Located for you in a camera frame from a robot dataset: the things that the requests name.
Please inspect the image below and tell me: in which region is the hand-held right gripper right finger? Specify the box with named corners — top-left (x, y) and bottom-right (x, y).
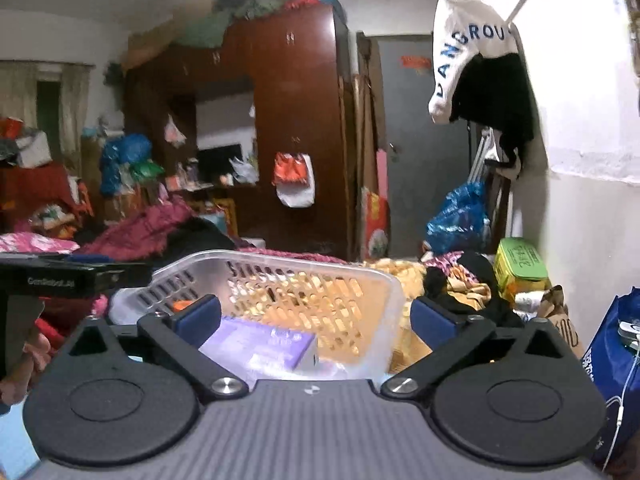
top-left (380, 296), bottom-right (594, 404)

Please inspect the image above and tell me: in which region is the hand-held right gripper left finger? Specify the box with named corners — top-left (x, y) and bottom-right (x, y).
top-left (64, 296), bottom-right (247, 404)

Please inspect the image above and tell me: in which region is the purple box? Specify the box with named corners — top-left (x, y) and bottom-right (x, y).
top-left (199, 316), bottom-right (320, 372)

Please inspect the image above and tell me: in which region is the white plastic basket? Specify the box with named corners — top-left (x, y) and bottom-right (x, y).
top-left (109, 249), bottom-right (407, 377)

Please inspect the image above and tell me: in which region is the person's left hand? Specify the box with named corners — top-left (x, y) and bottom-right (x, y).
top-left (0, 331), bottom-right (53, 407)

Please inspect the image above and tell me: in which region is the black cloth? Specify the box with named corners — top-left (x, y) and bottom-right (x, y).
top-left (423, 252), bottom-right (524, 332)

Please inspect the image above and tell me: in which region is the yellow printed blanket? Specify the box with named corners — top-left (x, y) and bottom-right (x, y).
top-left (363, 256), bottom-right (502, 374)

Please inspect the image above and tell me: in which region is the magenta blanket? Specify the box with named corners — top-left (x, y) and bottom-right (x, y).
top-left (79, 199), bottom-right (202, 263)

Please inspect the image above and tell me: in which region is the blue plastic bag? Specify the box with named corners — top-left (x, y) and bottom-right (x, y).
top-left (99, 133), bottom-right (154, 197)
top-left (426, 182), bottom-right (492, 257)

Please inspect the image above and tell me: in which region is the green box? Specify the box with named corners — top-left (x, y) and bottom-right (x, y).
top-left (494, 237), bottom-right (552, 303)

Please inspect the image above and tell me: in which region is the red printed package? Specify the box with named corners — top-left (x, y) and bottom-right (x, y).
top-left (362, 187), bottom-right (391, 262)

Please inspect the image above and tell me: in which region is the brown paper bag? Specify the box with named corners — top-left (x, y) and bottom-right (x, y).
top-left (536, 285), bottom-right (585, 362)

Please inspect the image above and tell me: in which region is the black monitor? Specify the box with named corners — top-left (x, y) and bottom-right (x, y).
top-left (196, 143), bottom-right (244, 182)

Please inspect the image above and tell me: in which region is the orange and white bag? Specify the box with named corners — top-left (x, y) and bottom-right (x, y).
top-left (271, 152), bottom-right (316, 209)

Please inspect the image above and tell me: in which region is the grey door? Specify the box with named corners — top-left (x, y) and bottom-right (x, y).
top-left (376, 34), bottom-right (477, 262)

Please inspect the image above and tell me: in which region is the pale curtain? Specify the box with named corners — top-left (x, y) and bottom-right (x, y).
top-left (0, 60), bottom-right (97, 166)

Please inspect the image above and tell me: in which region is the blue tote bag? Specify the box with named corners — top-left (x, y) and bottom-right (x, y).
top-left (584, 287), bottom-right (640, 478)

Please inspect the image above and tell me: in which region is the white plastic bag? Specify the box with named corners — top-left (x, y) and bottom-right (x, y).
top-left (164, 114), bottom-right (188, 150)

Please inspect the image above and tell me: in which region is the brown wooden wardrobe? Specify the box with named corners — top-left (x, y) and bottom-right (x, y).
top-left (124, 9), bottom-right (357, 262)

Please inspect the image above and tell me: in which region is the black hanging garment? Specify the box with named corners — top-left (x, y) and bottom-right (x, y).
top-left (449, 52), bottom-right (537, 182)

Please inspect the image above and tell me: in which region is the red door sign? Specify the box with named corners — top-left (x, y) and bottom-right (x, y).
top-left (399, 54), bottom-right (433, 75)

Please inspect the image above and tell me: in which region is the white printed garment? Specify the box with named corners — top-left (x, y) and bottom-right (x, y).
top-left (428, 0), bottom-right (517, 126)

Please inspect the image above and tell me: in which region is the pile of bundled cloths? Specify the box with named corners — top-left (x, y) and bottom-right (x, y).
top-left (123, 0), bottom-right (348, 67)

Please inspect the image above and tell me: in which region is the white cable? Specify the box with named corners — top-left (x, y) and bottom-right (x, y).
top-left (598, 322), bottom-right (640, 476)

